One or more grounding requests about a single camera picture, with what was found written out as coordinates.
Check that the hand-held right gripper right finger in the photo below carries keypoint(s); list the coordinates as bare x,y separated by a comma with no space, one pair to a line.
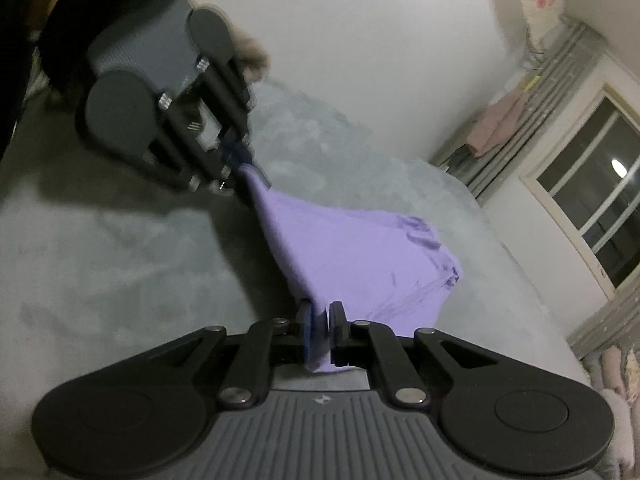
337,332

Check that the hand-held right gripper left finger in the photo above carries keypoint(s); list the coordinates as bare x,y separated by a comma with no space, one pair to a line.
304,332

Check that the white framed window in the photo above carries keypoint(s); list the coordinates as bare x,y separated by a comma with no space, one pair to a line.
590,195

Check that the purple pants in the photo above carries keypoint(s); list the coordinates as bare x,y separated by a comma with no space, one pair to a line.
340,250

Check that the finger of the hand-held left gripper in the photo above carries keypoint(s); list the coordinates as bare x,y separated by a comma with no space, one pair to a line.
230,105
200,170

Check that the pink hanging garment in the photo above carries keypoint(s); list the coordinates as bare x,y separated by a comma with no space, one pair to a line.
495,125

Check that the floral cover cloth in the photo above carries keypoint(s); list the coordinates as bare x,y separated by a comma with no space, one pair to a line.
542,0

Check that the beige folded blanket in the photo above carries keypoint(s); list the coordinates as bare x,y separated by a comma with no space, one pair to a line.
614,370

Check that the dark hanging garment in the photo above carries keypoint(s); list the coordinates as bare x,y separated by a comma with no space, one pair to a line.
457,162

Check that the grey striped curtain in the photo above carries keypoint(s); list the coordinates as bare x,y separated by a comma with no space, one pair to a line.
550,110
610,320

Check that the grey bed blanket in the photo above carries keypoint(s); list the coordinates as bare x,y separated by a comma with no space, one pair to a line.
125,260

